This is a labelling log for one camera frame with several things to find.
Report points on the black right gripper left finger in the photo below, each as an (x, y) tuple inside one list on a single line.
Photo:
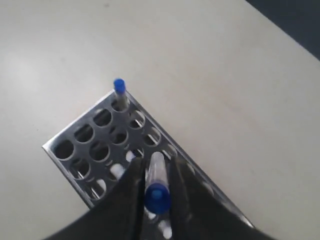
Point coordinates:
[(120, 214)]

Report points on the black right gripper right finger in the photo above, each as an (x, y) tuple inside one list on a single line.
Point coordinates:
[(196, 215)]

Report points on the blue-capped tube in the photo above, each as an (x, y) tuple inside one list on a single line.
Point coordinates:
[(157, 198), (120, 100)]

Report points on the stainless steel test tube rack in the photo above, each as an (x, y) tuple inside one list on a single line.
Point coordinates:
[(95, 149)]

